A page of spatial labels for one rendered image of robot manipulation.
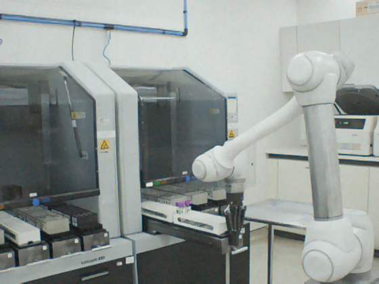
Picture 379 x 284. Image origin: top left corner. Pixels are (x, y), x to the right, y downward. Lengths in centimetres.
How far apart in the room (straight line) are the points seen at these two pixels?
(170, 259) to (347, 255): 112
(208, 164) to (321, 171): 45
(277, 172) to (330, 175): 321
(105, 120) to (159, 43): 174
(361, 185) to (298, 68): 283
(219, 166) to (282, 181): 296
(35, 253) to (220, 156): 86
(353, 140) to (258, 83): 115
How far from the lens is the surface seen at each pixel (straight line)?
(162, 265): 234
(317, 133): 147
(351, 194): 423
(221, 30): 430
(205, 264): 255
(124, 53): 357
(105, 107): 215
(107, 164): 216
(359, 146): 414
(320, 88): 145
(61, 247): 201
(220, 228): 196
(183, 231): 210
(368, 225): 168
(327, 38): 466
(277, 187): 469
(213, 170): 170
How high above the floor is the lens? 136
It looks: 5 degrees down
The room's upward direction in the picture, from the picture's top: 1 degrees counter-clockwise
